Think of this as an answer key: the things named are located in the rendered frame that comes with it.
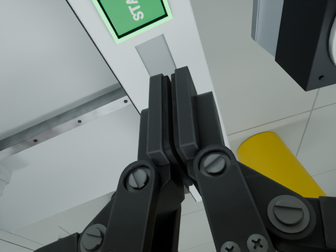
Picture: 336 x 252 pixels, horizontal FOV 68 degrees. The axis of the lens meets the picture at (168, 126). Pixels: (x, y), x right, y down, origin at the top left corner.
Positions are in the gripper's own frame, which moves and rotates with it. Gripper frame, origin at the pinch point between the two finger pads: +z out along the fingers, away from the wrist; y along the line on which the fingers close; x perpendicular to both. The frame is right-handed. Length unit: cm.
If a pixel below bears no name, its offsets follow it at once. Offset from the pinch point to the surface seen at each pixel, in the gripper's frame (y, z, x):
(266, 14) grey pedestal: 11.3, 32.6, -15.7
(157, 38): -2.9, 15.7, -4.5
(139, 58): -5.2, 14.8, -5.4
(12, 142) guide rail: -35.3, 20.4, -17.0
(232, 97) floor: 7, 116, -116
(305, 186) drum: 39, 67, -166
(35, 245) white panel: -63, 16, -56
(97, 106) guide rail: -18.6, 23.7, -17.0
